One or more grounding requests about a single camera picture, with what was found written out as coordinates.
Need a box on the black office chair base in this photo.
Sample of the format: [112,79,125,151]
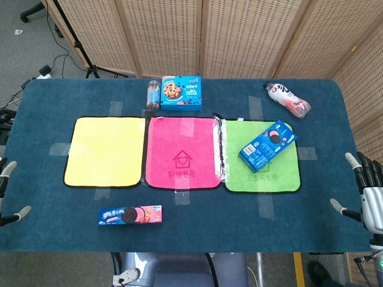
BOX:
[19,0,46,23]

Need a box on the yellow microfiber cloth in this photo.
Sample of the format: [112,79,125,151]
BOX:
[63,116,147,189]

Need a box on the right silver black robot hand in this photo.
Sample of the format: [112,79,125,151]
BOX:
[330,151,383,234]

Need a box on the blue felt table cover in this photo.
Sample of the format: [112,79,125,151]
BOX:
[0,78,375,254]

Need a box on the pink Oreo pack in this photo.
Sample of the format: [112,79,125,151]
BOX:
[98,204,164,227]

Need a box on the long clear plastic tape strip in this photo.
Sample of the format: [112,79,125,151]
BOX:
[211,112,229,184]

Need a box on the blue chocolate chip cookie box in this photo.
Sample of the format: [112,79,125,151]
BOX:
[160,75,203,112]

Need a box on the blue Oreo box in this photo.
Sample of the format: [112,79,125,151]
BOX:
[238,119,299,174]

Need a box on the grey robot torso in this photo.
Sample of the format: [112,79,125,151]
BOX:
[112,252,249,287]

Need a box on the clear tape patch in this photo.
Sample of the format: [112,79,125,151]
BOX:
[248,96,265,121]
[93,187,113,201]
[108,100,124,116]
[257,194,275,221]
[297,146,318,161]
[48,142,71,157]
[174,190,191,206]

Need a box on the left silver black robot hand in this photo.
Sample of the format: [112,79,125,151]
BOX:
[0,160,32,227]

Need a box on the black floor cable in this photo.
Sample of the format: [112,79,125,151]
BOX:
[45,5,88,75]

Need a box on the clear cylindrical snack jar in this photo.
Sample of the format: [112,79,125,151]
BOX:
[145,79,162,111]

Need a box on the black tripod stand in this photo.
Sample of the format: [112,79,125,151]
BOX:
[52,0,129,80]

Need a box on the silver table leg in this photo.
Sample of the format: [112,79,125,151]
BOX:
[256,252,265,287]

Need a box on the white pink drink bottle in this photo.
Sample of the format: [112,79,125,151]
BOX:
[263,80,312,120]

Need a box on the green microfiber cloth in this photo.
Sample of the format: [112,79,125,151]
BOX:
[223,119,302,194]

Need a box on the white power strip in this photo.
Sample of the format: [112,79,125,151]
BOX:
[35,65,53,80]

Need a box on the black equipment beside table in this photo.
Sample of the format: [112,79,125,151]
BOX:
[0,108,17,145]

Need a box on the pink microfiber cloth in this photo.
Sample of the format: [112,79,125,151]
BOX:
[144,115,224,191]

